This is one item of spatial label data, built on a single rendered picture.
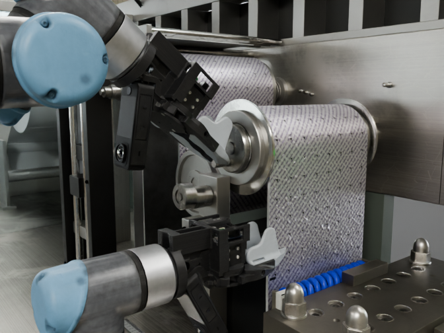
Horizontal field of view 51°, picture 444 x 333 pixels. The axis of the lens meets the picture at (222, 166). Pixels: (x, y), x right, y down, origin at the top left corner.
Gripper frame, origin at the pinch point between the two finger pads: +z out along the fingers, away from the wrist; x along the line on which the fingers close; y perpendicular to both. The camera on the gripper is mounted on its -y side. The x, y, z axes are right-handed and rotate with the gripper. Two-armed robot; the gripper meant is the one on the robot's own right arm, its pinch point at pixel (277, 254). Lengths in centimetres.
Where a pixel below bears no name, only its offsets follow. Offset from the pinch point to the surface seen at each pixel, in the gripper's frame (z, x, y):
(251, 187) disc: -2.5, 3.2, 10.2
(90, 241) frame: -15.9, 33.5, -3.3
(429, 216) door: 223, 92, -50
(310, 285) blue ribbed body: 4.2, -3.2, -4.9
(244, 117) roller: -3.5, 3.8, 20.8
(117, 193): 9, 74, -4
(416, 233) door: 221, 99, -62
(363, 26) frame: 31.1, 8.5, 37.2
